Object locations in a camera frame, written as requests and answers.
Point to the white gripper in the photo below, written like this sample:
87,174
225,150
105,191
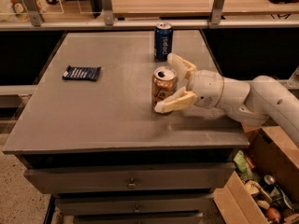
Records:
206,89

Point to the crushed orange soda can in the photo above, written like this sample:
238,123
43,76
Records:
164,84

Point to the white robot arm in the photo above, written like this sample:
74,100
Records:
251,103

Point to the blue soda can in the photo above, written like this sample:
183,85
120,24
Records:
163,39

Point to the green snack bag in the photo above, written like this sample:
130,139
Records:
242,166

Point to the dark blue snack wrapper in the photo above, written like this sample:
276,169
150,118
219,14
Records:
81,73

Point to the grey drawer cabinet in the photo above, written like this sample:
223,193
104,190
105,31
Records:
82,141

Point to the metal drawer knob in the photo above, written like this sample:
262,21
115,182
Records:
131,184

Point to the cardboard box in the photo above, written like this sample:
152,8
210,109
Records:
274,153

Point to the red apple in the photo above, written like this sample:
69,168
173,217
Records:
272,214

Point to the orange patterned package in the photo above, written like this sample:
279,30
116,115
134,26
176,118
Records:
13,11

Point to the metal railing post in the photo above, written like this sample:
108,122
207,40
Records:
108,12
216,12
34,12

